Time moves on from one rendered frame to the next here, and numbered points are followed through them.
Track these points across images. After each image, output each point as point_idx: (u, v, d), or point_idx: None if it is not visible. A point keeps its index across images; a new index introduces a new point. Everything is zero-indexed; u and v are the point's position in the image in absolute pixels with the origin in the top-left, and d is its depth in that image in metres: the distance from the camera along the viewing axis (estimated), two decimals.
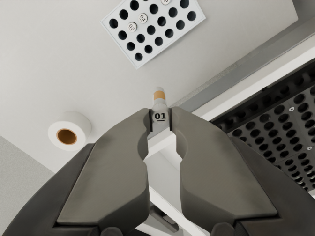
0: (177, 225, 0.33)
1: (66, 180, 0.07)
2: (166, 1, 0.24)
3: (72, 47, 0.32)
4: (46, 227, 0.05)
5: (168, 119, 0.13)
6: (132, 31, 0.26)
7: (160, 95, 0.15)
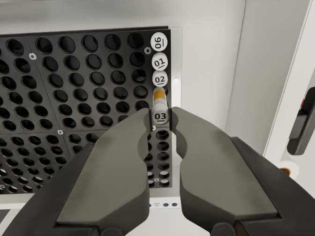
0: (310, 91, 0.17)
1: (66, 180, 0.07)
2: None
3: None
4: (46, 227, 0.05)
5: (168, 119, 0.13)
6: (166, 119, 0.13)
7: None
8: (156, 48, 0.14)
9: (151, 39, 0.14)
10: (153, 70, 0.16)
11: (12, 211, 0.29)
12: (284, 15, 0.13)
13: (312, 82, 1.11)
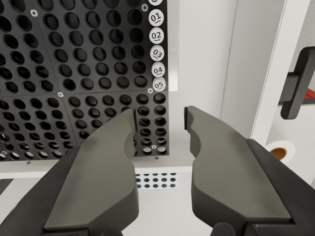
0: (302, 52, 0.17)
1: (52, 186, 0.07)
2: (161, 85, 0.18)
3: None
4: (33, 235, 0.05)
5: (184, 118, 0.13)
6: (160, 58, 0.17)
7: None
8: (153, 2, 0.14)
9: None
10: (150, 28, 0.16)
11: (14, 183, 0.29)
12: None
13: (312, 76, 1.12)
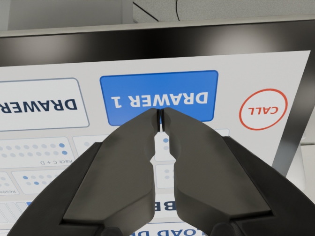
0: None
1: (73, 178, 0.07)
2: None
3: None
4: (52, 224, 0.06)
5: (161, 120, 0.13)
6: None
7: None
8: None
9: None
10: None
11: None
12: None
13: None
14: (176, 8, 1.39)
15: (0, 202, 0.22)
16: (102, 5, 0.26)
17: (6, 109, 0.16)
